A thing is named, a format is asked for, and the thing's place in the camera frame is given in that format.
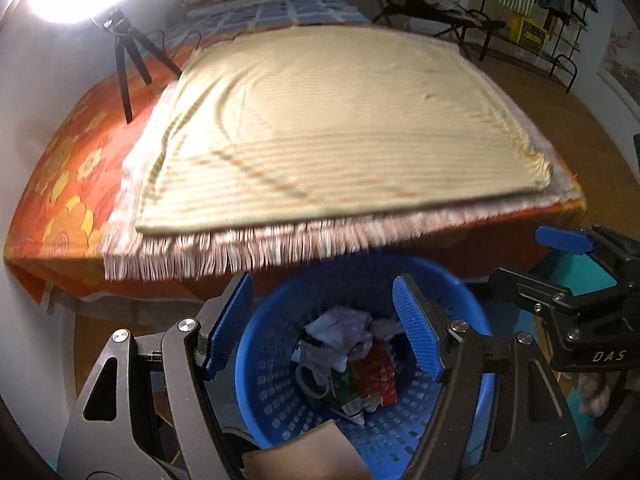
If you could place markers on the yellow striped towel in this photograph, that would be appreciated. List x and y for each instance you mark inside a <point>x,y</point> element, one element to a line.
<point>325,125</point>

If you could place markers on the beige fringed woven blanket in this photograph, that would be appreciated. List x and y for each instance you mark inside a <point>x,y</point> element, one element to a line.
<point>200,255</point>

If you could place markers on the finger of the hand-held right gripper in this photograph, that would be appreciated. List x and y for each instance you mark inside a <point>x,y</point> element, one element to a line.
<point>530,290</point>
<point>560,239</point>

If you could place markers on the yellow crate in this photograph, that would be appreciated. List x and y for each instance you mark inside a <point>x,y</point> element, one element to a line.
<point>527,35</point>

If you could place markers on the black drying rack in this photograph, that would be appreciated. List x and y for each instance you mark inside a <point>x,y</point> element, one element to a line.
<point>572,77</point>

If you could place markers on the green and white carton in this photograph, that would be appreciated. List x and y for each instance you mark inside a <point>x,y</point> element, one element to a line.
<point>345,385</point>

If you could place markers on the black tripod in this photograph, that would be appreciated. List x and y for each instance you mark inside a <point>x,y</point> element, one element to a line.
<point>122,70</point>

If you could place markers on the teal floor mat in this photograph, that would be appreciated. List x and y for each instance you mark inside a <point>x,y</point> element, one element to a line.
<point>575,275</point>

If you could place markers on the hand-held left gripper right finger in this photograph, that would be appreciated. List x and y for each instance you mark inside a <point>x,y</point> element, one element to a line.
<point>417,330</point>

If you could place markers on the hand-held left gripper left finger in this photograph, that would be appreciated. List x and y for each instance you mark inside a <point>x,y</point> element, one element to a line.
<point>230,325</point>

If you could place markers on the person's right hand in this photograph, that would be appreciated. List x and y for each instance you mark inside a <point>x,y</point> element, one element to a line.
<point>595,392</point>

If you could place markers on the blue plastic basket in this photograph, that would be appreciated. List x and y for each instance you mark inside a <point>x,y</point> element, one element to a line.
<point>270,360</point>

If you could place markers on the red snack packet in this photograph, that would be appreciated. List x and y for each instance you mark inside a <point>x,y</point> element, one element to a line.
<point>375,372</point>

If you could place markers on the blue checked bedsheet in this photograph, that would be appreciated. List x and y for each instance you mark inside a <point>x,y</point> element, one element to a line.
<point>320,10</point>

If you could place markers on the wall poster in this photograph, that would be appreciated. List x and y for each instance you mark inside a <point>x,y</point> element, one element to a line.
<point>622,55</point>

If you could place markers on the brown cardboard piece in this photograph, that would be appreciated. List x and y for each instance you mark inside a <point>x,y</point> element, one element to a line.
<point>305,455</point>

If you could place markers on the large white paper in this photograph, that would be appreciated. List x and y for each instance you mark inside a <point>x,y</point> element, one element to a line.
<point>332,327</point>

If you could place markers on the orange floral bedsheet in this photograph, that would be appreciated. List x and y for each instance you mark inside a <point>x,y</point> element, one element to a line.
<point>65,175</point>

